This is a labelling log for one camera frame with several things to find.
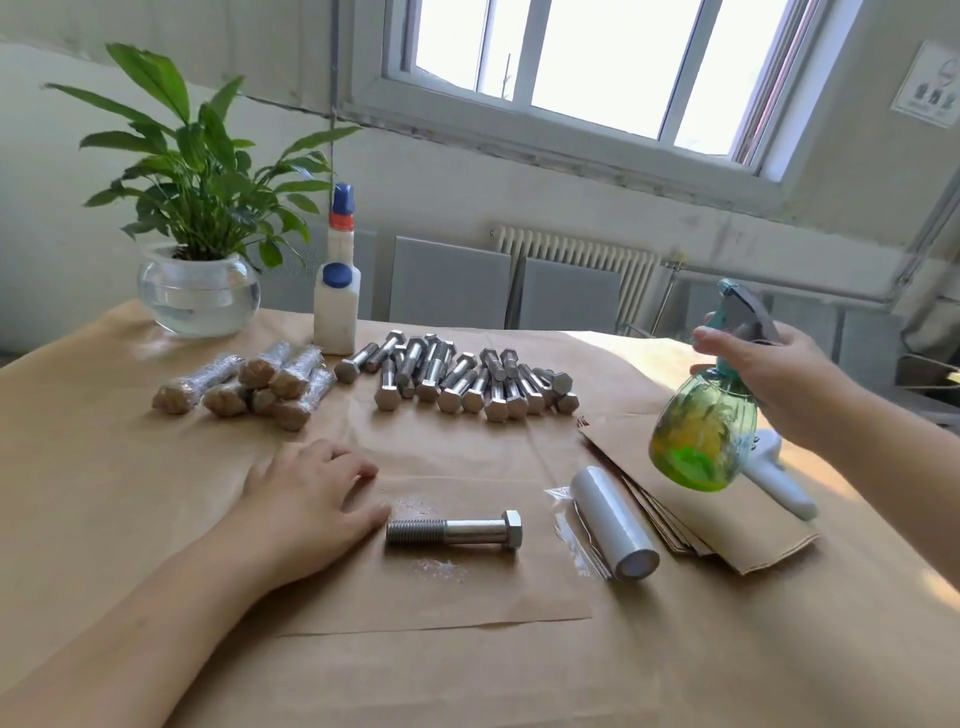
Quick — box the person's right hand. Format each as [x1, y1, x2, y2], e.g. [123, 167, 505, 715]
[690, 322, 857, 452]

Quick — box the person's left hand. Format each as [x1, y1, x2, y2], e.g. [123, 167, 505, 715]
[217, 438, 392, 590]

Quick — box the green spray bottle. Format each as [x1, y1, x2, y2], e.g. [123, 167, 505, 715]
[649, 279, 782, 494]

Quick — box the stack of brown paper sheets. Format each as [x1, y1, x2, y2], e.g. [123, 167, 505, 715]
[577, 408, 819, 576]

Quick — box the steel hex bolt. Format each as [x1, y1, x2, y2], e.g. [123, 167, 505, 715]
[151, 354, 245, 417]

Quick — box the grey hex bolt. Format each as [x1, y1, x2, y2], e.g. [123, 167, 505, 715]
[385, 510, 525, 551]

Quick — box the pile of steel bolts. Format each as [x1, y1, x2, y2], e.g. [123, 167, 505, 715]
[333, 330, 582, 425]

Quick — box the white cling film roll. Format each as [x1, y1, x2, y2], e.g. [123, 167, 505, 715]
[571, 465, 662, 584]

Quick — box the cling film sheet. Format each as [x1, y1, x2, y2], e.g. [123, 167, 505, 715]
[544, 483, 609, 579]

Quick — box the person's left forearm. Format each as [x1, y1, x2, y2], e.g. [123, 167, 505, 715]
[0, 547, 264, 728]

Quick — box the person's right forearm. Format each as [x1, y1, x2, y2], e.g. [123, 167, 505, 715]
[817, 382, 960, 587]

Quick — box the grey chair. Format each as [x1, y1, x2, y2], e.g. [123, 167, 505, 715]
[837, 307, 905, 395]
[517, 258, 624, 335]
[388, 235, 515, 332]
[262, 228, 380, 317]
[682, 282, 729, 339]

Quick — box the white handheld controller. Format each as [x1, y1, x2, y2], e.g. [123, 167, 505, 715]
[742, 430, 822, 522]

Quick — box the large brown paper table cover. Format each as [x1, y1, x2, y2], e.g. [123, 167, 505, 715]
[0, 300, 960, 728]

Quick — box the white glue bottle blue cap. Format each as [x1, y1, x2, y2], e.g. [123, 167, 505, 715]
[313, 183, 363, 357]

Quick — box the white radiator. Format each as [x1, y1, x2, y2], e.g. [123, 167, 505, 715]
[492, 226, 662, 335]

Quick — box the round glass vase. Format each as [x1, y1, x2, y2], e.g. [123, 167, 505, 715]
[138, 247, 263, 339]

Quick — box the white framed window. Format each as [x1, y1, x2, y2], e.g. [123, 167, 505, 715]
[337, 0, 864, 219]

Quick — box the green leafy plant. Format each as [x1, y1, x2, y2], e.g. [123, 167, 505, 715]
[45, 42, 362, 272]

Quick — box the white vertical blind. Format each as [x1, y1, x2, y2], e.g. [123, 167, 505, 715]
[0, 0, 347, 114]

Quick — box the white wall pipe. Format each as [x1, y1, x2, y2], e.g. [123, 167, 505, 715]
[889, 165, 960, 362]

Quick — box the small square wall sign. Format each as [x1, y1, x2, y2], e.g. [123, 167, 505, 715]
[892, 40, 960, 129]

